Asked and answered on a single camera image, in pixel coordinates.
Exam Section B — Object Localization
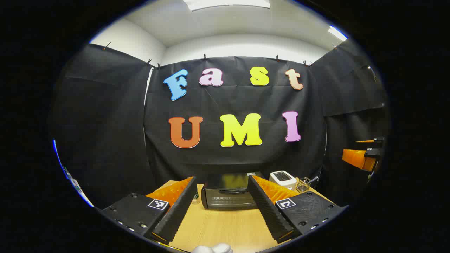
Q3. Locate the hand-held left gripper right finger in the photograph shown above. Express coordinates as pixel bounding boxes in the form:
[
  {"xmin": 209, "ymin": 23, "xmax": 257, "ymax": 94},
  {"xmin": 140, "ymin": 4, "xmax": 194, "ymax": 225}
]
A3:
[{"xmin": 247, "ymin": 175, "xmax": 349, "ymax": 244}]

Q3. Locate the metal wire basket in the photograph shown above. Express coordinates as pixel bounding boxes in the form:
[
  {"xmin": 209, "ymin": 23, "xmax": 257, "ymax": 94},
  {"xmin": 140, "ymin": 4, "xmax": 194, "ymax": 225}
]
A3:
[{"xmin": 296, "ymin": 177, "xmax": 311, "ymax": 193}]

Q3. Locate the white toaster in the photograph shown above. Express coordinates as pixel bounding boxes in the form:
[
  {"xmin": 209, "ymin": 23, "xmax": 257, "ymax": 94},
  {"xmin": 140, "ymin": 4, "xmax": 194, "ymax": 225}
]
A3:
[{"xmin": 269, "ymin": 171, "xmax": 297, "ymax": 191}]

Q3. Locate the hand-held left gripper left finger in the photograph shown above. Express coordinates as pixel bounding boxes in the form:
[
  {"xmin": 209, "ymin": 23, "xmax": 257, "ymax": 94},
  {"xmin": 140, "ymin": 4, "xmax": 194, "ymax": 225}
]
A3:
[{"xmin": 101, "ymin": 176, "xmax": 198, "ymax": 244}]

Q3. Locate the ceiling light panel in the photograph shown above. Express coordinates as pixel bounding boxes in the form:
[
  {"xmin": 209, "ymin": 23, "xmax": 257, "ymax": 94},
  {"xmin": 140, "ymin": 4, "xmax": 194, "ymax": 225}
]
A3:
[
  {"xmin": 183, "ymin": 0, "xmax": 271, "ymax": 11},
  {"xmin": 328, "ymin": 25, "xmax": 348, "ymax": 42}
]

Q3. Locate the black electric oven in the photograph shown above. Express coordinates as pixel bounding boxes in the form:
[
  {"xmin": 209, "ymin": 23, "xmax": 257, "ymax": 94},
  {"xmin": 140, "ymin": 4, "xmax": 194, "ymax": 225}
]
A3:
[{"xmin": 201, "ymin": 171, "xmax": 266, "ymax": 211}]

